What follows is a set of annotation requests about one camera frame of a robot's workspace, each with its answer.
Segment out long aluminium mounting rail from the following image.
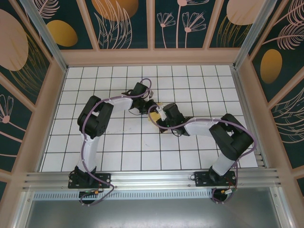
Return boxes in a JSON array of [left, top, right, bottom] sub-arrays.
[[22, 168, 284, 190]]

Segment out aluminium table side rail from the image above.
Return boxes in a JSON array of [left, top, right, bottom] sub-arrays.
[[231, 66, 267, 170]]

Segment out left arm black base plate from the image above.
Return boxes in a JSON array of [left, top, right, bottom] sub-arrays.
[[68, 172, 112, 190]]

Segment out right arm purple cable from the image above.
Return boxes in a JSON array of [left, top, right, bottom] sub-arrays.
[[148, 105, 258, 205]]

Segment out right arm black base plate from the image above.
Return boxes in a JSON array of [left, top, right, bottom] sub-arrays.
[[194, 171, 237, 188]]

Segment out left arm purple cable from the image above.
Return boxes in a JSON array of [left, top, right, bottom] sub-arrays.
[[80, 78, 152, 207]]

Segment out aluminium frame bar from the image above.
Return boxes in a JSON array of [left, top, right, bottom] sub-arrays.
[[14, 190, 35, 228], [270, 187, 292, 228]]

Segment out grey sheet metal panel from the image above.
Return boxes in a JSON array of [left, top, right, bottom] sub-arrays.
[[23, 199, 283, 228]]

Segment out slotted grey cable duct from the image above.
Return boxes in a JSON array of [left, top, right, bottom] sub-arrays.
[[33, 191, 216, 200]]

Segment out aluminium corner post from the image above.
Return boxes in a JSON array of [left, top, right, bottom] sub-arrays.
[[234, 0, 279, 70], [19, 0, 69, 72]]

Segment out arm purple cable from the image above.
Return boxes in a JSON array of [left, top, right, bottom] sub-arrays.
[[148, 105, 258, 205], [80, 78, 152, 207]]

